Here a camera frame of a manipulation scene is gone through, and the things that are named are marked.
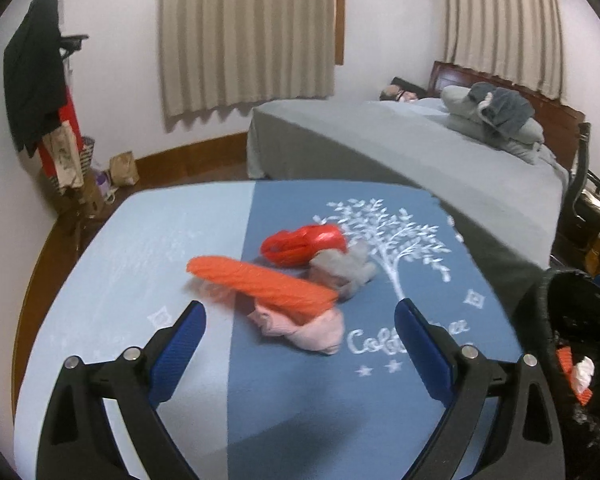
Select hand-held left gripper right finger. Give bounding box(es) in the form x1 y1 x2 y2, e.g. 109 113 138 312
394 297 566 480

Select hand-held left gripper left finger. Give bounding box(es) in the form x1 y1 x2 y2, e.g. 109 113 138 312
36 300 208 480

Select black trash bin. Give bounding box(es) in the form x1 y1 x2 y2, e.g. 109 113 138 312
522 267 600 480

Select white fluffy cloth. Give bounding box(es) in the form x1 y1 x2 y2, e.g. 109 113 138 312
571 357 596 391

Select blue printed tablecloth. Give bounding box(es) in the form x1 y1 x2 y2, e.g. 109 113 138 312
12 180 526 480

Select long orange knit cloth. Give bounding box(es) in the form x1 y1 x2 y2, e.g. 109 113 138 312
186 255 338 323

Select pink sock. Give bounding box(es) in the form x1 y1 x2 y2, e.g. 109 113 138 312
247 305 345 356

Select grey sock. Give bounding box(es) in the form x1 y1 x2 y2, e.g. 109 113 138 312
307 242 378 301

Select red shiny ribbon bundle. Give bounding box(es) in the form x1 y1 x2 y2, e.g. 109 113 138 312
260 225 350 268

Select brown paper bag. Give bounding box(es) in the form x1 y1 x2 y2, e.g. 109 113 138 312
109 151 140 187

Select woven basket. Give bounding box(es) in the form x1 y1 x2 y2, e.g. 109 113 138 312
80 136 97 171

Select grey bed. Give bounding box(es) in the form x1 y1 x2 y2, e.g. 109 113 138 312
246 97 571 271

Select beige printed tote bag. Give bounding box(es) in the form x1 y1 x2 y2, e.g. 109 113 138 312
42 122 86 193

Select black chair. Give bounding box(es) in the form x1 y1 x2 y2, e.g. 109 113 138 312
550 122 600 281

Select grey pillow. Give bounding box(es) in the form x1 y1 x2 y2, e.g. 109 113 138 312
440 85 546 163

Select dark grey folded clothes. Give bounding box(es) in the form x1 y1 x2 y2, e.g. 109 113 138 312
467 81 536 141

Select red garment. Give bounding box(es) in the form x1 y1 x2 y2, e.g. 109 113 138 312
37 85 83 181

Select dark patterned cushion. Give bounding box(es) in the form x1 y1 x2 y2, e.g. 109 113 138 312
379 76 428 103

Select brown wooden headboard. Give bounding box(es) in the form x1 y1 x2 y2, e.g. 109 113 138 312
427 60 586 171

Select wide beige striped curtain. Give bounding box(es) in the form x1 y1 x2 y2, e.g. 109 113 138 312
159 0 337 133

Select narrow beige striped curtain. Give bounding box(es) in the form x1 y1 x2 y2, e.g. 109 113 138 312
442 0 563 106

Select wooden window frame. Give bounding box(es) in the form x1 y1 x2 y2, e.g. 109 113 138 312
335 0 345 66

